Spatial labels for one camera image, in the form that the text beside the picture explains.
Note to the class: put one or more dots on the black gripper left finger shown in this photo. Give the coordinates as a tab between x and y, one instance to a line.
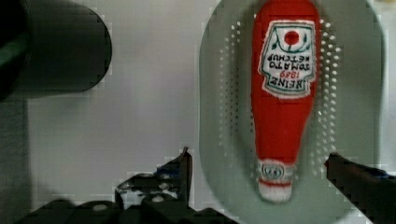
170	181

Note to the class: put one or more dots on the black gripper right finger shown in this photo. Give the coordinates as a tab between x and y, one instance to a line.
371	190

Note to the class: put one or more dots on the red plush ketchup bottle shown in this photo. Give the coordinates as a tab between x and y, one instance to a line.
284	71

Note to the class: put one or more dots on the green oval strainer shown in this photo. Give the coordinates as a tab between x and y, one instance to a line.
344	117

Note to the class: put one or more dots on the black cylinder upper post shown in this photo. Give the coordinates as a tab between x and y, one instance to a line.
51	47

